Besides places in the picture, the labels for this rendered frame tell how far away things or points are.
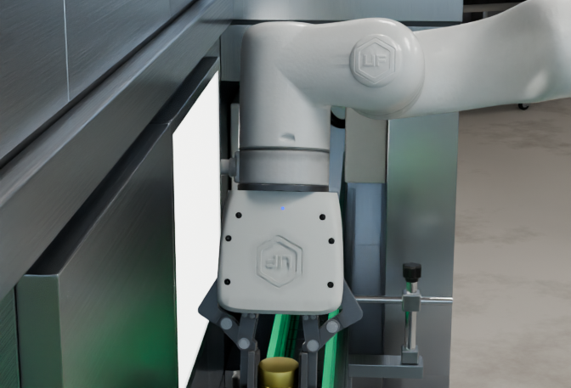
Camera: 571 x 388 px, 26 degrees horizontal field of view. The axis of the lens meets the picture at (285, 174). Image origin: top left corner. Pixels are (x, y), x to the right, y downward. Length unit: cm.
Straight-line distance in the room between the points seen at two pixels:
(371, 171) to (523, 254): 310
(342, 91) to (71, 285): 26
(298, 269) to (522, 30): 26
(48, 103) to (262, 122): 18
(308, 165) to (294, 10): 96
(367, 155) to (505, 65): 104
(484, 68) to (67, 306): 42
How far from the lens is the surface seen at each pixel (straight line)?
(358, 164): 207
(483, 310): 451
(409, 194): 198
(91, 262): 93
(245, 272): 99
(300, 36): 98
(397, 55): 96
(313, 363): 101
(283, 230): 98
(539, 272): 494
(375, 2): 192
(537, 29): 100
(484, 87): 106
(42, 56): 90
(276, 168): 98
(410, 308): 182
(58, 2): 95
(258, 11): 193
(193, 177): 147
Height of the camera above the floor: 159
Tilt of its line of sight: 15 degrees down
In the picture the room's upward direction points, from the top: straight up
